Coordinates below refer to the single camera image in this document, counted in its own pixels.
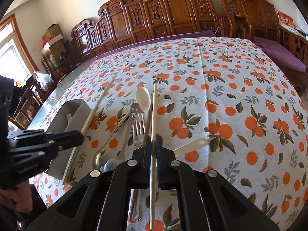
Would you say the cream plastic fork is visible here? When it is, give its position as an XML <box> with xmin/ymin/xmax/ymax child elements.
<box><xmin>173</xmin><ymin>137</ymin><xmax>208</xmax><ymax>157</ymax></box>

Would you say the thin steel spoon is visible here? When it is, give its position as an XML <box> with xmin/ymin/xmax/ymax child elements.
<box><xmin>92</xmin><ymin>113</ymin><xmax>130</xmax><ymax>169</ymax></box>

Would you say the stainless steel fork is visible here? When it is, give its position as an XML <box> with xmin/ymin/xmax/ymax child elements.
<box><xmin>129</xmin><ymin>113</ymin><xmax>146</xmax><ymax>221</ymax></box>

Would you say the cream chopstick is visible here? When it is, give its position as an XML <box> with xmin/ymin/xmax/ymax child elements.
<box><xmin>62</xmin><ymin>78</ymin><xmax>116</xmax><ymax>186</ymax></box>
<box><xmin>149</xmin><ymin>83</ymin><xmax>158</xmax><ymax>230</ymax></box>

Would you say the smiley-handle steel spoon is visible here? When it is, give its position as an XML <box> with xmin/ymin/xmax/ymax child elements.
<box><xmin>103</xmin><ymin>102</ymin><xmax>140</xmax><ymax>172</ymax></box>

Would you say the grey metal tray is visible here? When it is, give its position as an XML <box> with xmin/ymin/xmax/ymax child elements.
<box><xmin>46</xmin><ymin>99</ymin><xmax>91</xmax><ymax>179</ymax></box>

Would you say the long cream plastic spoon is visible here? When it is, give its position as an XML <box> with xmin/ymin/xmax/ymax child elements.
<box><xmin>135</xmin><ymin>87</ymin><xmax>151</xmax><ymax>115</ymax></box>

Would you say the person's left hand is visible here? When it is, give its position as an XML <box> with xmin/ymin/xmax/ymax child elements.
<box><xmin>1</xmin><ymin>180</ymin><xmax>33</xmax><ymax>213</ymax></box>

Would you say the dark wooden dining chair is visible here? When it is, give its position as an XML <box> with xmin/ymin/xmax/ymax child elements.
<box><xmin>9</xmin><ymin>76</ymin><xmax>56</xmax><ymax>130</ymax></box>

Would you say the white plastic bag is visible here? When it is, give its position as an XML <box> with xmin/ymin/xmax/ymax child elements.
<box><xmin>34</xmin><ymin>70</ymin><xmax>54</xmax><ymax>92</ymax></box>

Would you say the orange-print white tablecloth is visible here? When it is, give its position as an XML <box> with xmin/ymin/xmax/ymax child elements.
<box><xmin>34</xmin><ymin>38</ymin><xmax>307</xmax><ymax>230</ymax></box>

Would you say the cardboard boxes stack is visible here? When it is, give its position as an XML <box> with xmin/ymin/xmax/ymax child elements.
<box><xmin>41</xmin><ymin>24</ymin><xmax>66</xmax><ymax>61</ymax></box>

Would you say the carved wooden bench backrest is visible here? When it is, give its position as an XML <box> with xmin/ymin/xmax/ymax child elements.
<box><xmin>71</xmin><ymin>0</ymin><xmax>280</xmax><ymax>60</ymax></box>

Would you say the wooden side table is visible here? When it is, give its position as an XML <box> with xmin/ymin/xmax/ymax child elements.
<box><xmin>279</xmin><ymin>26</ymin><xmax>308</xmax><ymax>66</ymax></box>

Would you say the red printed sign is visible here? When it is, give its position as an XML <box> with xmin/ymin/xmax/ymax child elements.
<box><xmin>277</xmin><ymin>10</ymin><xmax>295</xmax><ymax>31</ymax></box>

